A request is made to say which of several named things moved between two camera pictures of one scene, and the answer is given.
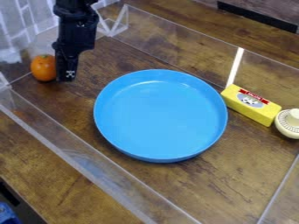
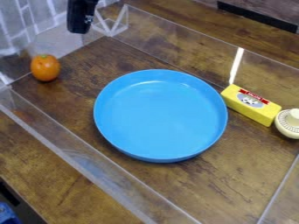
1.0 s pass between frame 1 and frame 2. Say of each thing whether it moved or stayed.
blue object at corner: stayed
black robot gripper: moved
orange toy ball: stayed
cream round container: stayed
